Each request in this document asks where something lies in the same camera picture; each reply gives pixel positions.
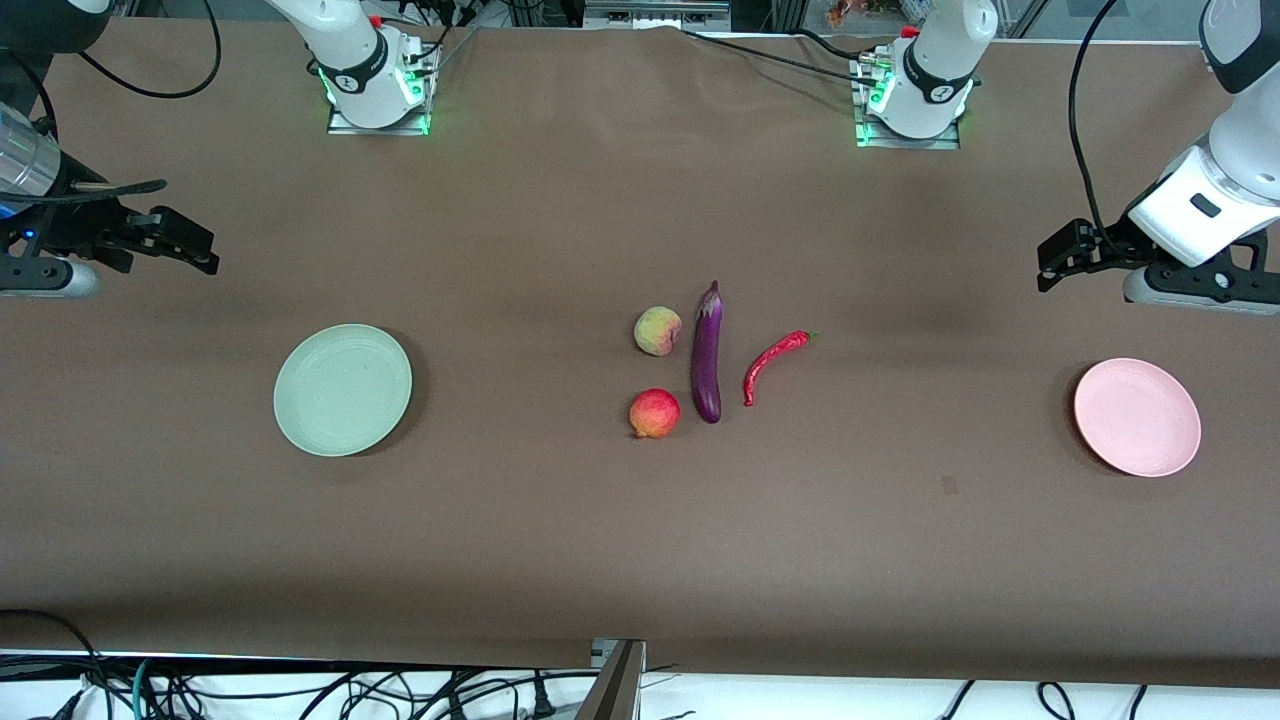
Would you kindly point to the red round pomegranate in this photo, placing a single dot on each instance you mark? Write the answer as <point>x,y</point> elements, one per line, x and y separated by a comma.
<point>655,413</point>

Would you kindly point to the brown table cloth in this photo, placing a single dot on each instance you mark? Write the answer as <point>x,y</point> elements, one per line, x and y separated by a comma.
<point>600,550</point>

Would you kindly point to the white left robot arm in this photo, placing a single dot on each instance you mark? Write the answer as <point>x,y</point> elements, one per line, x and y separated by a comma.
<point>940,60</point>

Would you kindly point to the purple eggplant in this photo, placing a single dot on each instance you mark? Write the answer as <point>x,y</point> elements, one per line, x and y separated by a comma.
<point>706,370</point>

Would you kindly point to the yellow-pink peach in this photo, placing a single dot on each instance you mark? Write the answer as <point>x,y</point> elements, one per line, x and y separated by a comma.
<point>657,332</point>

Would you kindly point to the red chili pepper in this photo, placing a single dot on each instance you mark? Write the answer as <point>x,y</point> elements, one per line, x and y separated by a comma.
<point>770,355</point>

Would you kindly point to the pink plate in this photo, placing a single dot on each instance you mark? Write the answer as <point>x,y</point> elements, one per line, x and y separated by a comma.
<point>1140,440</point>

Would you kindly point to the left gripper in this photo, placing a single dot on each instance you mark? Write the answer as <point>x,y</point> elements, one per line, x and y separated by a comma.
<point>1112,243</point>

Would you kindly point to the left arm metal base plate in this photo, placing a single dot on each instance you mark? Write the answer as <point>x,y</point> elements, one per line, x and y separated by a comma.
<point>900,143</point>

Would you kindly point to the silver aluminium frame bar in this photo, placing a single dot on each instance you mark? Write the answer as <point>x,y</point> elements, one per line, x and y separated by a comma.
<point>650,15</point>

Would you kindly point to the light green plate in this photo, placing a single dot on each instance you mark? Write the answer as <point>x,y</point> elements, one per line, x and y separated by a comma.
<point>340,420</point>

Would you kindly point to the red orange background items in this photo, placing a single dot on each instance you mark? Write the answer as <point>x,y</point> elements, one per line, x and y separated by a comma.
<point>840,12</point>

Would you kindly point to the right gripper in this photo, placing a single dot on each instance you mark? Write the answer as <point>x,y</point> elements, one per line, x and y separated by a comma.
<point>72,222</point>

